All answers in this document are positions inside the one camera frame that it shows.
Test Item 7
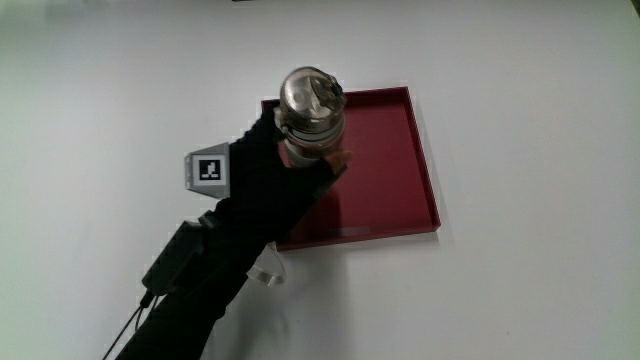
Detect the dark red square tray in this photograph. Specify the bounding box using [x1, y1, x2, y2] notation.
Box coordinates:
[260, 86, 442, 252]

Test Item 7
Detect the thin black cable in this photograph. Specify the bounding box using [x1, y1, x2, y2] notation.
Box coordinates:
[101, 290, 160, 360]

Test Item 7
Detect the black wrist sensor box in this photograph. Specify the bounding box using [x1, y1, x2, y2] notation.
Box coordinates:
[141, 212, 217, 297]

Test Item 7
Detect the person's left hand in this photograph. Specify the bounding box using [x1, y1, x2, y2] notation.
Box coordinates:
[183, 104, 353, 252]

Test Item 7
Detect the clear acrylic stand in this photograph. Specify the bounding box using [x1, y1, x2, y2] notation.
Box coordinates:
[246, 243, 288, 288]

